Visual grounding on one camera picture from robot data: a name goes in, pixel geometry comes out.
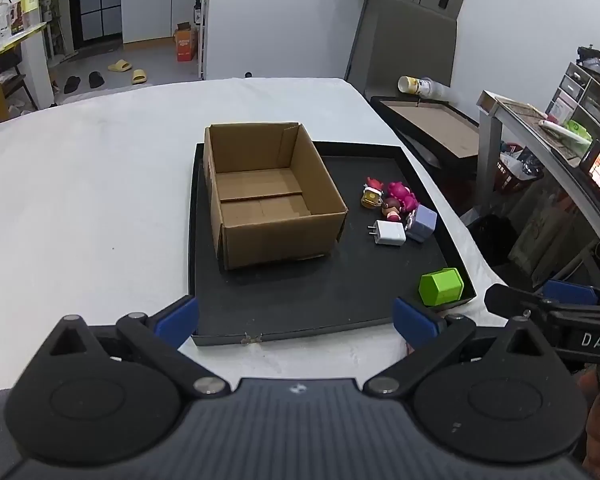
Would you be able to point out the person's right hand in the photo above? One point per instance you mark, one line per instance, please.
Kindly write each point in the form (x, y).
(588, 384)

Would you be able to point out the black tray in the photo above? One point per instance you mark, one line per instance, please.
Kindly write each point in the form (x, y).
(352, 287)

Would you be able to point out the black spray bottle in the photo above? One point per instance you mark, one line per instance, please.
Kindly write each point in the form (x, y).
(197, 16)

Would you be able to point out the white kitchen cabinet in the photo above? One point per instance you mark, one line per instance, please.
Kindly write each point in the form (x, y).
(145, 20)

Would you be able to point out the white power adapter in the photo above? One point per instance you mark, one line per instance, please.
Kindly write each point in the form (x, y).
(387, 233)

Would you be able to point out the yellow slipper left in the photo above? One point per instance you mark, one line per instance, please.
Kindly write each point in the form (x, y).
(121, 66)

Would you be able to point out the grey metal shelf desk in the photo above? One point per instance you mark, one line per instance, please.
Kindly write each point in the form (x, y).
(534, 218)

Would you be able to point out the red haired beer mug figurine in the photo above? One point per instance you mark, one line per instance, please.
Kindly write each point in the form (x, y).
(373, 193)

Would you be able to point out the yellow wooden side table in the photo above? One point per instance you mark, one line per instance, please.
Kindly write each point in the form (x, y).
(11, 79)

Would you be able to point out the white paper cup stack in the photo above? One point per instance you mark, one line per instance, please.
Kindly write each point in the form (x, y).
(425, 88)

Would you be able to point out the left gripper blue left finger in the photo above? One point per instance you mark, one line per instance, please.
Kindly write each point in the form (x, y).
(176, 323)

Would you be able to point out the brown cardboard box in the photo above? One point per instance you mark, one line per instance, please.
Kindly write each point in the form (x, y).
(271, 196)

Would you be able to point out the black framed brown board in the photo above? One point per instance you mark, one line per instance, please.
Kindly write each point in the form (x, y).
(441, 136)

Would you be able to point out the black slipper left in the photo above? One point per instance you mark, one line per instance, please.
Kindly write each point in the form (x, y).
(72, 83)

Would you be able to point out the yellow slipper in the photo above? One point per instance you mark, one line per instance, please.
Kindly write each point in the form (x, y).
(139, 77)
(121, 66)

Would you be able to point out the yellow slipper right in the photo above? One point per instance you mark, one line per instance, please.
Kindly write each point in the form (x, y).
(139, 77)

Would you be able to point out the pink dinosaur figurine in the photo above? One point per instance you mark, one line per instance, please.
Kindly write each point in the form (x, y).
(399, 201)

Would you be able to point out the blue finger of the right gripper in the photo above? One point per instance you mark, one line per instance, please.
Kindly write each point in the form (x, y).
(568, 293)

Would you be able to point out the grey door panel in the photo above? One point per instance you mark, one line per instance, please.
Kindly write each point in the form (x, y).
(398, 38)

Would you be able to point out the green hexagonal tin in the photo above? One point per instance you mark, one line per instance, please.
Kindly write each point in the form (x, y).
(440, 287)

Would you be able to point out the black slipper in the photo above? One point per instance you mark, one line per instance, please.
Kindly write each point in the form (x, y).
(72, 83)
(95, 80)

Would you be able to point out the black slipper right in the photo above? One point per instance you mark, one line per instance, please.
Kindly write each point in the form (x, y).
(95, 80)

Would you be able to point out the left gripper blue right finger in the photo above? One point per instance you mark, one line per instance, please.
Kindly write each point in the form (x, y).
(416, 324)

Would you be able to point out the purple cube toy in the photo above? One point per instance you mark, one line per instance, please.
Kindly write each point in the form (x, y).
(420, 223)

